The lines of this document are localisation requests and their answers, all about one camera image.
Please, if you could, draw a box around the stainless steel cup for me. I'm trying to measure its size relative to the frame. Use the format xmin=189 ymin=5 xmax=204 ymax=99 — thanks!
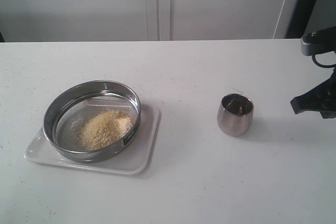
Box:
xmin=217 ymin=93 xmax=254 ymax=137

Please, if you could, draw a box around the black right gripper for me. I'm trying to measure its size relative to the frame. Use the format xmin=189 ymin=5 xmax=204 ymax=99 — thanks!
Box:
xmin=290 ymin=69 xmax=335 ymax=119

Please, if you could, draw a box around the round steel sieve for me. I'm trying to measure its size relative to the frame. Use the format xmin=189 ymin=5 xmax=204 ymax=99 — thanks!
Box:
xmin=43 ymin=80 xmax=141 ymax=163

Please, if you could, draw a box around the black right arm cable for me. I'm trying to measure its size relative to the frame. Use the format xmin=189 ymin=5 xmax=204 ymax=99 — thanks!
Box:
xmin=311 ymin=52 xmax=336 ymax=69

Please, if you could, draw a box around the yellow grain mixture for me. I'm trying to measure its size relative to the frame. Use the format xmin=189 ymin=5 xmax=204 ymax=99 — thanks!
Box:
xmin=76 ymin=110 xmax=135 ymax=152

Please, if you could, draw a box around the white rectangular tray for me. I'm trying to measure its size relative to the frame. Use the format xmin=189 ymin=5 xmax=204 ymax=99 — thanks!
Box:
xmin=24 ymin=103 xmax=160 ymax=176

